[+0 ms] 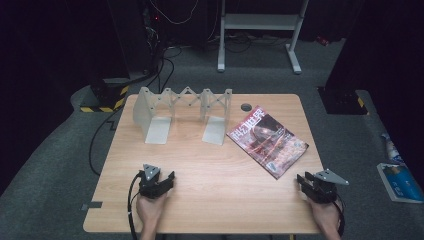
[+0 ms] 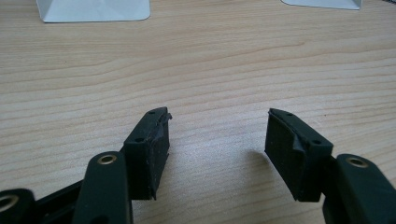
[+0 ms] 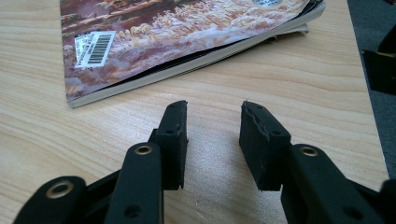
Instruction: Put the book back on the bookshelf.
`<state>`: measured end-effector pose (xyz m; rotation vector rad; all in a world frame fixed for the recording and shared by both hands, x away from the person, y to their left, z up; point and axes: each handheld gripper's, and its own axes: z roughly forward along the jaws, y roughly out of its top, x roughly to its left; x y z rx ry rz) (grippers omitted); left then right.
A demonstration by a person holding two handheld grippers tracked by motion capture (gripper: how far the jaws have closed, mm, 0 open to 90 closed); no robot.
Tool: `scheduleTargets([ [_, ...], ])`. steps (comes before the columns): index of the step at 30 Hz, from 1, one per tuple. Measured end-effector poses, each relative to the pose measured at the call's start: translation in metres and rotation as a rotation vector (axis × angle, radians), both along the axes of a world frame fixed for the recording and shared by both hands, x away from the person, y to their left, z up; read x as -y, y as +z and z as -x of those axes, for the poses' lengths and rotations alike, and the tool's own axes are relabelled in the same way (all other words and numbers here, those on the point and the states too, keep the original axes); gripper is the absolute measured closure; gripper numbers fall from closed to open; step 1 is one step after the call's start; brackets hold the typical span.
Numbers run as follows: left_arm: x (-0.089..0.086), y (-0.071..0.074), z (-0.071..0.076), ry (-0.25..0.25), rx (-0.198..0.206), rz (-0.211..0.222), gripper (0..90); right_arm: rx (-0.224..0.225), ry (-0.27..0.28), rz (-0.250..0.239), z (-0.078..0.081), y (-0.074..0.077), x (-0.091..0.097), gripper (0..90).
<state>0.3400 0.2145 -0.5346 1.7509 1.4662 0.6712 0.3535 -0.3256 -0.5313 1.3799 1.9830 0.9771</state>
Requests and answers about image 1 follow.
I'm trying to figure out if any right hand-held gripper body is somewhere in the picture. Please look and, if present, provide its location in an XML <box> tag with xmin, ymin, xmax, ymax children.
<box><xmin>304</xmin><ymin>168</ymin><xmax>350</xmax><ymax>205</ymax></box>

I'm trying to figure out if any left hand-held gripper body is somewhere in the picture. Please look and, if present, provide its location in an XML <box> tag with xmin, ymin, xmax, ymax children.
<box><xmin>137</xmin><ymin>163</ymin><xmax>168</xmax><ymax>200</ymax></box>

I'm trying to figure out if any white expandable bookend rack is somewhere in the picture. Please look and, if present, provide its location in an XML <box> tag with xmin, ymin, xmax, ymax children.
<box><xmin>132</xmin><ymin>86</ymin><xmax>234</xmax><ymax>146</ymax></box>

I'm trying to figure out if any red glossy magazine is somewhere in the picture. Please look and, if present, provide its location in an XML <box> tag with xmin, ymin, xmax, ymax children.
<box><xmin>226</xmin><ymin>105</ymin><xmax>310</xmax><ymax>181</ymax></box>

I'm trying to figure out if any person's right hand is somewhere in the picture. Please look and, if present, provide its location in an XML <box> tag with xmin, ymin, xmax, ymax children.
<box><xmin>305</xmin><ymin>197</ymin><xmax>343</xmax><ymax>235</ymax></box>

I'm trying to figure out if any person's left hand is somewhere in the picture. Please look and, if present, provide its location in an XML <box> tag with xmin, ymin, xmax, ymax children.
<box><xmin>135</xmin><ymin>192</ymin><xmax>168</xmax><ymax>232</ymax></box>

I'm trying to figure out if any grey tape piece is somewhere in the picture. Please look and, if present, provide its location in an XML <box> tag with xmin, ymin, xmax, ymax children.
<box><xmin>80</xmin><ymin>200</ymin><xmax>104</xmax><ymax>212</ymax></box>

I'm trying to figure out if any blue white package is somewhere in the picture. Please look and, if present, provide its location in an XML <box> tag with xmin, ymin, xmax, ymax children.
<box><xmin>376</xmin><ymin>162</ymin><xmax>424</xmax><ymax>205</ymax></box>

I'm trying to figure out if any black perforated base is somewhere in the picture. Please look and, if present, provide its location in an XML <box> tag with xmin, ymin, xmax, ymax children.
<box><xmin>317</xmin><ymin>86</ymin><xmax>370</xmax><ymax>116</ymax></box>

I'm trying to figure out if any black yellow striped base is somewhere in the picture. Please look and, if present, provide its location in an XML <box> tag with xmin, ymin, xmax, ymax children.
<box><xmin>79</xmin><ymin>77</ymin><xmax>131</xmax><ymax>114</ymax></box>

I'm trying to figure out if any white metal stand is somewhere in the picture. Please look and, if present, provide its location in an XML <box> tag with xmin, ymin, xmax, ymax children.
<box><xmin>216</xmin><ymin>0</ymin><xmax>310</xmax><ymax>75</ymax></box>

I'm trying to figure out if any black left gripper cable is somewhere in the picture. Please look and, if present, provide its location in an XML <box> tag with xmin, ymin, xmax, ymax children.
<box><xmin>126</xmin><ymin>170</ymin><xmax>145</xmax><ymax>240</ymax></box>

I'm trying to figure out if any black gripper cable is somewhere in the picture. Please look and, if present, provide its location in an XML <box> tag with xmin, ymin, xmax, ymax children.
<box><xmin>126</xmin><ymin>170</ymin><xmax>145</xmax><ymax>240</ymax></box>
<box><xmin>332</xmin><ymin>197</ymin><xmax>346</xmax><ymax>238</ymax></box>

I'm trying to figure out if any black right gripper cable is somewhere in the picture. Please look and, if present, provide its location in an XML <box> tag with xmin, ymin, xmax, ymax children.
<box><xmin>332</xmin><ymin>197</ymin><xmax>346</xmax><ymax>238</ymax></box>

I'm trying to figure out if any black floor cable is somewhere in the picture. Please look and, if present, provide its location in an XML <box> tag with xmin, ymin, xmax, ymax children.
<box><xmin>87</xmin><ymin>109</ymin><xmax>123</xmax><ymax>177</ymax></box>

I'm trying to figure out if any black looped cable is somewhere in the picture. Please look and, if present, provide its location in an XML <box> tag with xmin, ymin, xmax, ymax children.
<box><xmin>155</xmin><ymin>45</ymin><xmax>184</xmax><ymax>95</ymax></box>

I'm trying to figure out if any white hanging cable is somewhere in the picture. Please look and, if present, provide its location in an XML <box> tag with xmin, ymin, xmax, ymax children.
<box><xmin>148</xmin><ymin>0</ymin><xmax>200</xmax><ymax>26</ymax></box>

